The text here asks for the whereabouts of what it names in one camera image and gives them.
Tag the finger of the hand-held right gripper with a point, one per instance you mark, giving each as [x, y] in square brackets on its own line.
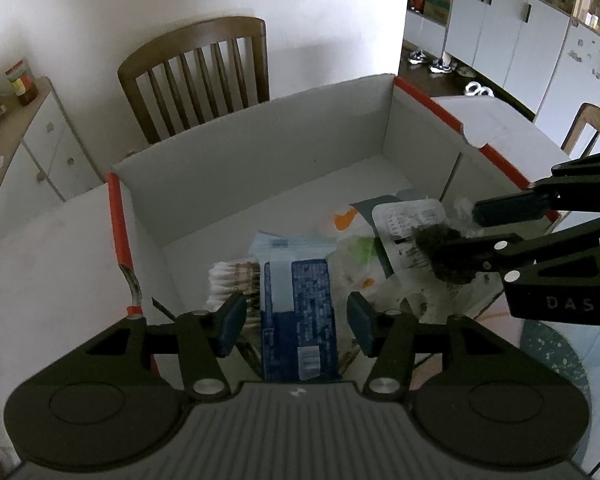
[510, 207]
[495, 252]

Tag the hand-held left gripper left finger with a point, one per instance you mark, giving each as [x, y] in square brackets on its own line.
[232, 321]

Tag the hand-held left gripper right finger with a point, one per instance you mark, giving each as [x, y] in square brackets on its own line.
[361, 325]

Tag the beige packet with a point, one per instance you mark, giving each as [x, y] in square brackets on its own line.
[232, 285]

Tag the light blue carton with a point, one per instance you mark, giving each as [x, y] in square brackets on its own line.
[300, 310]

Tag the clear blister packet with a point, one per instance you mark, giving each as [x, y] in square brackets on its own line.
[400, 220]

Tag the red cardboard box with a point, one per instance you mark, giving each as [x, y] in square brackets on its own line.
[290, 155]

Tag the white desktop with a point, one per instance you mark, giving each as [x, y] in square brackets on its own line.
[45, 270]

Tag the dark blue speckled mat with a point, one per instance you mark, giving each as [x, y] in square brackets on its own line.
[555, 360]

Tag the wooden chair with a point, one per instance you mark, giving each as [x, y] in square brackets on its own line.
[590, 117]
[190, 40]

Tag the white shoe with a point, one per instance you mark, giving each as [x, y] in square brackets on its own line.
[479, 90]

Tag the dark sneaker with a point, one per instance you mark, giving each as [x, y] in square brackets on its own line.
[441, 66]
[417, 57]

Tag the white storage cabinet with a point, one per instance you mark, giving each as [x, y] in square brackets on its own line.
[530, 45]

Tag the white sideboard cabinet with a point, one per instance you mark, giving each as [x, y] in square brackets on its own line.
[45, 160]

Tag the red lid jar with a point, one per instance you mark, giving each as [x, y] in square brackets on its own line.
[22, 85]

